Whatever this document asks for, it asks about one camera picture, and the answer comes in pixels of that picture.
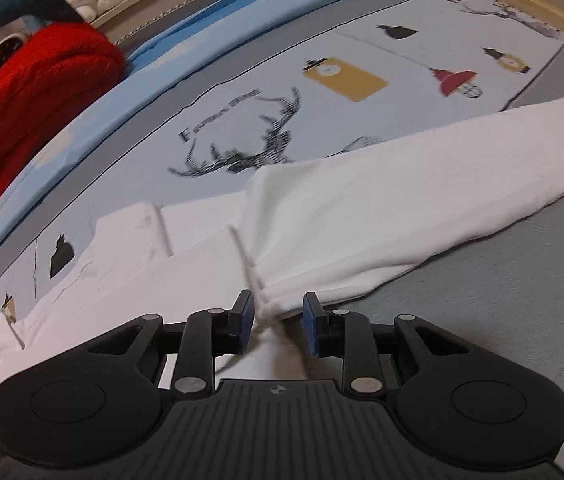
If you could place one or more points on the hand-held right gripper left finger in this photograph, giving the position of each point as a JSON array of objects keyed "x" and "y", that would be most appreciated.
[{"x": 246, "y": 321}]

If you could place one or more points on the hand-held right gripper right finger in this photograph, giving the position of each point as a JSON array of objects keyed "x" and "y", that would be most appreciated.
[{"x": 312, "y": 325}]

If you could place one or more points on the white shirt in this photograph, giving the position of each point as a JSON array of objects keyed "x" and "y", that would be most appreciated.
[{"x": 362, "y": 210}]

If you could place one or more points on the light blue sheet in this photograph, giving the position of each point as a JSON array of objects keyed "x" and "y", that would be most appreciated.
[{"x": 161, "y": 55}]

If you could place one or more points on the red folded blanket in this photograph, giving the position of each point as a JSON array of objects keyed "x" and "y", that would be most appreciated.
[{"x": 26, "y": 100}]

